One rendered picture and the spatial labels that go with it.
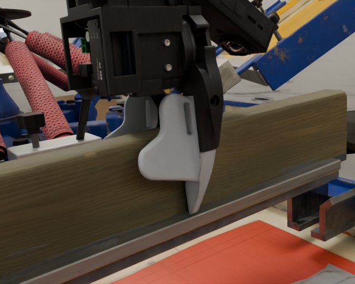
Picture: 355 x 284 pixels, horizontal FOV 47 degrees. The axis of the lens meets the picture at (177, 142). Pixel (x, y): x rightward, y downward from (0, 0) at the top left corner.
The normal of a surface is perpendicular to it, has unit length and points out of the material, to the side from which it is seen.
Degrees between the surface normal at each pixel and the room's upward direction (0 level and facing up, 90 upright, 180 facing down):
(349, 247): 0
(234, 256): 0
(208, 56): 89
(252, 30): 88
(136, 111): 96
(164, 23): 90
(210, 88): 82
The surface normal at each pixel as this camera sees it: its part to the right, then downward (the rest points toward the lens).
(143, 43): 0.58, 0.15
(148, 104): -0.82, 0.19
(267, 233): -0.07, -0.97
